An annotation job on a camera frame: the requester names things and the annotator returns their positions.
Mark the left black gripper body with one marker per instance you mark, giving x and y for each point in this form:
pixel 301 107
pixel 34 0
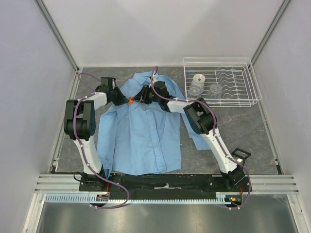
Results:
pixel 117 97

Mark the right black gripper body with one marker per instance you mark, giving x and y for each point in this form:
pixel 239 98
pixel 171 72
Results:
pixel 149 95

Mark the light blue button shirt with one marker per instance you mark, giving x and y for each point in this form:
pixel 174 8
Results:
pixel 139 139

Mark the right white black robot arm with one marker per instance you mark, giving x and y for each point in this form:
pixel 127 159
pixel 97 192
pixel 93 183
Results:
pixel 203 122

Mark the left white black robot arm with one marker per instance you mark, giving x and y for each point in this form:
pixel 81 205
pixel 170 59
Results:
pixel 80 124

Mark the clear glass lying left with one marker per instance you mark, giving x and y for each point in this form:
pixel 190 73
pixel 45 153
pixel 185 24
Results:
pixel 194 92

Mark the clear glass lying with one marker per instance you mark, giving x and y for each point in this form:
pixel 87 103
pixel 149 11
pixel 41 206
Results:
pixel 215 91
pixel 194 92

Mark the clear glass with gold base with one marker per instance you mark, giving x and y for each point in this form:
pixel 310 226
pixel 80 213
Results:
pixel 198 81

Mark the clear glass lying right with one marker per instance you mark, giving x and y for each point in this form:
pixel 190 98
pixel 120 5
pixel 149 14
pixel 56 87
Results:
pixel 215 91

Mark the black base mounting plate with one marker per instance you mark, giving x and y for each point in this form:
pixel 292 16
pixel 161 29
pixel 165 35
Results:
pixel 161 185

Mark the small black framed stand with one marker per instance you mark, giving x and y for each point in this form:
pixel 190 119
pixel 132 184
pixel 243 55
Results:
pixel 240 155

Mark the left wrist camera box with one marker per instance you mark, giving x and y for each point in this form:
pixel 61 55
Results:
pixel 107 84

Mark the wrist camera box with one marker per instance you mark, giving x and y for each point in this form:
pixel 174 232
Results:
pixel 107 84
pixel 161 88

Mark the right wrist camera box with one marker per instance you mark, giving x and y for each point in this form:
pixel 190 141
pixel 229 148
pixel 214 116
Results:
pixel 161 88

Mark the white wire dish rack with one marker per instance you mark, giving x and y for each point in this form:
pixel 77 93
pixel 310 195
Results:
pixel 234 74

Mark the aluminium front rail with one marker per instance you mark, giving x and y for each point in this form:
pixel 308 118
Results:
pixel 261 184

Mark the left aluminium frame post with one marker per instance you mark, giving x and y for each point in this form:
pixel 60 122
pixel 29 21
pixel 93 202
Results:
pixel 56 33

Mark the aluminium frame post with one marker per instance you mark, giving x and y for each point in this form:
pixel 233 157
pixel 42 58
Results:
pixel 56 33
pixel 271 28

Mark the slotted grey cable duct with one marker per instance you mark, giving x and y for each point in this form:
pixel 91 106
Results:
pixel 103 199

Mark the right aluminium frame post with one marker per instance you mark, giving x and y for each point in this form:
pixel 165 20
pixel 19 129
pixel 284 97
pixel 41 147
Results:
pixel 271 28

